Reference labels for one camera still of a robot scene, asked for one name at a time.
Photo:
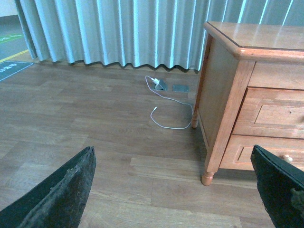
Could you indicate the grey pleated curtain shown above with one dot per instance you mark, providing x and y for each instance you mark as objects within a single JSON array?
[{"x": 139, "y": 32}]

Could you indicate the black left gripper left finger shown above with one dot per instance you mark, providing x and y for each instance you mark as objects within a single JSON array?
[{"x": 59, "y": 200}]

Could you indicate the open metal floor socket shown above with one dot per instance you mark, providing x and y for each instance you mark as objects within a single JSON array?
[{"x": 161, "y": 86}]

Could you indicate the closed metal floor socket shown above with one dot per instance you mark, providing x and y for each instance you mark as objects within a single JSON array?
[{"x": 180, "y": 88}]

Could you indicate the white floor charger plug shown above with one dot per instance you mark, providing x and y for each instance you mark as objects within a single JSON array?
[{"x": 155, "y": 81}]

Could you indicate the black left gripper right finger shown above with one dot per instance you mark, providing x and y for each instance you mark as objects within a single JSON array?
[{"x": 281, "y": 188}]

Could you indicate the wooden nightstand frame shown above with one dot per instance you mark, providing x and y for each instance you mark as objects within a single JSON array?
[{"x": 238, "y": 56}]

